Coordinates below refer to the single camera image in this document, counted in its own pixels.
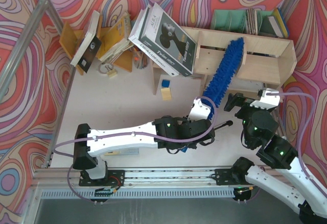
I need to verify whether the blue fluffy duster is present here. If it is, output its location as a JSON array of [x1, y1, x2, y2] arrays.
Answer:
[[203, 37, 244, 107]]

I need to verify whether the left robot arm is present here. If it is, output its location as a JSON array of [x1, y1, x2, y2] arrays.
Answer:
[[73, 116, 215, 181]]

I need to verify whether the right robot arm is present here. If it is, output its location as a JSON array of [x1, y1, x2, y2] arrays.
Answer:
[[224, 89, 326, 223]]

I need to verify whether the light wooden bookshelf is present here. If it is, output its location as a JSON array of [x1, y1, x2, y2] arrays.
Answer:
[[150, 26, 297, 111]]

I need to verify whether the spiral notebook white cover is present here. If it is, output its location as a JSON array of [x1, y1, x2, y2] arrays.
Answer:
[[228, 77, 265, 92]]

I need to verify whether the blue eraser block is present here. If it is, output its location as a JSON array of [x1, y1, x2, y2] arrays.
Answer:
[[161, 79, 170, 88]]

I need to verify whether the beige calculator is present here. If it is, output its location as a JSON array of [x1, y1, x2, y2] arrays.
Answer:
[[104, 148, 139, 156]]

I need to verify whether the white Chokladfabriken book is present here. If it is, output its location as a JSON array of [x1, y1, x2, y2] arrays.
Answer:
[[128, 4, 179, 77]]

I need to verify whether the green desk organizer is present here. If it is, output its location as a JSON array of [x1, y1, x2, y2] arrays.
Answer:
[[210, 9, 283, 38]]

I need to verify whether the pencil cup with pencils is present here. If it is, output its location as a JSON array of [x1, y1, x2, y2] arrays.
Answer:
[[132, 46, 148, 69]]

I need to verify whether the Twins story book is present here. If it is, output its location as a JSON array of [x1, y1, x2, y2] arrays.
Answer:
[[139, 3, 197, 77]]

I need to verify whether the blue covered notebook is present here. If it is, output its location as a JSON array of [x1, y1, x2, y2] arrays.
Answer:
[[268, 8, 290, 39]]

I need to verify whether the yellow worn book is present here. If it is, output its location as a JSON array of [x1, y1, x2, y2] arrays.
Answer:
[[98, 12, 131, 64]]

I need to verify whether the black white paperback book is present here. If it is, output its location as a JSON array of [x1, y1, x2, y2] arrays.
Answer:
[[71, 10, 101, 73]]

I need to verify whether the orange wooden book stand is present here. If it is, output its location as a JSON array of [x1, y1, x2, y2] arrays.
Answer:
[[59, 17, 133, 72]]

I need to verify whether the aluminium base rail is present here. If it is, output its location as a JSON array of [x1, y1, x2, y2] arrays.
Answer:
[[32, 167, 307, 188]]

